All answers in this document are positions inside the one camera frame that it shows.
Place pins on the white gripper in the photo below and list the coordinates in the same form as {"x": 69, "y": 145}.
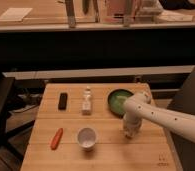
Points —
{"x": 131, "y": 127}

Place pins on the white rectangular sponge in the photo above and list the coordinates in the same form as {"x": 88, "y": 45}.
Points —
{"x": 129, "y": 136}

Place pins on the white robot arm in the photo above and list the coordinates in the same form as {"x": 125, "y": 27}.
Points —
{"x": 138, "y": 107}

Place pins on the green bowl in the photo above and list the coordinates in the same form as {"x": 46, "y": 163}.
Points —
{"x": 116, "y": 100}

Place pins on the white cup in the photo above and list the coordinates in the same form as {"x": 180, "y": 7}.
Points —
{"x": 87, "y": 138}

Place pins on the small white bottle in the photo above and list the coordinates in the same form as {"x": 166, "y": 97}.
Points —
{"x": 86, "y": 105}

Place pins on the black rectangular block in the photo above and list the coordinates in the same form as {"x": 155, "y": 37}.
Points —
{"x": 62, "y": 101}

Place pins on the orange carrot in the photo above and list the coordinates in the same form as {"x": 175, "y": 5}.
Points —
{"x": 56, "y": 139}

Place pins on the black chair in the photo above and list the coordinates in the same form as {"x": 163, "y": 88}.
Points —
{"x": 9, "y": 100}

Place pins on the white paper sheet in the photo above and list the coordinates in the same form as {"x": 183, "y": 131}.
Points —
{"x": 14, "y": 14}

